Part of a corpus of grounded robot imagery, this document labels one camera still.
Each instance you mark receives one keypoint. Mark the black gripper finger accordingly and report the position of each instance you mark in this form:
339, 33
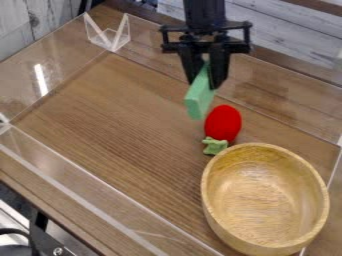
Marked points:
191, 61
219, 61

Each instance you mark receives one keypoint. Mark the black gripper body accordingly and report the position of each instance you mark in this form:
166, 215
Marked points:
206, 28

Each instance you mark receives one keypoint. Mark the long green block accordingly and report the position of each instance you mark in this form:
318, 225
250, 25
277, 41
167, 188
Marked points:
199, 95

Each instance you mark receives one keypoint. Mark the brown wooden bowl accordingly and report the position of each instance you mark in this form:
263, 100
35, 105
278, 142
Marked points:
265, 199

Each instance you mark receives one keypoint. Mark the red plush strawberry toy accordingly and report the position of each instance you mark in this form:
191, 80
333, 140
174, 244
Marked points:
222, 127

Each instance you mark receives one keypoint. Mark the black metal table frame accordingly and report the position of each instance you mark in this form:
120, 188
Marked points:
30, 233

